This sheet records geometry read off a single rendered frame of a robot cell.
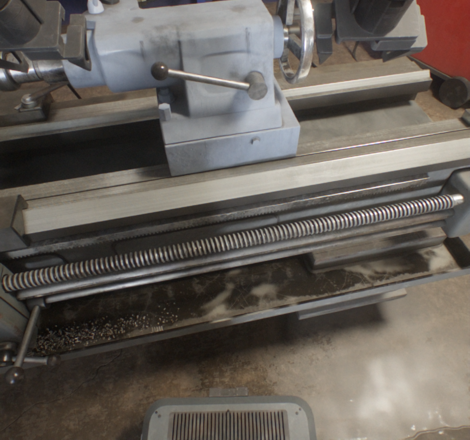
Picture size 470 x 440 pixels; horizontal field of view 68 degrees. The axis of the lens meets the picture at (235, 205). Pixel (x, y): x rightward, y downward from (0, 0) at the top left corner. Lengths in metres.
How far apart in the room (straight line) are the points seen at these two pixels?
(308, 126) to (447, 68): 1.82
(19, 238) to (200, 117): 0.50
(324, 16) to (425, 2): 2.44
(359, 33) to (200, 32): 0.39
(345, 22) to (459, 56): 2.39
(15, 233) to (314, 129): 0.91
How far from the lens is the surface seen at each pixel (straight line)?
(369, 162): 0.97
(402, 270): 1.34
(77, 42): 0.54
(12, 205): 0.94
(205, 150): 0.86
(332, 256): 1.21
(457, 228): 1.22
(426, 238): 1.36
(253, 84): 0.79
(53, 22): 0.54
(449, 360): 1.74
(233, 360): 1.53
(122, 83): 0.84
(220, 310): 1.16
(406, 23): 0.53
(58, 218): 0.91
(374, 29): 0.50
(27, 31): 0.53
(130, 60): 0.81
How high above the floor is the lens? 1.48
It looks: 51 degrees down
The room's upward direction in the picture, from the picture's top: 2 degrees counter-clockwise
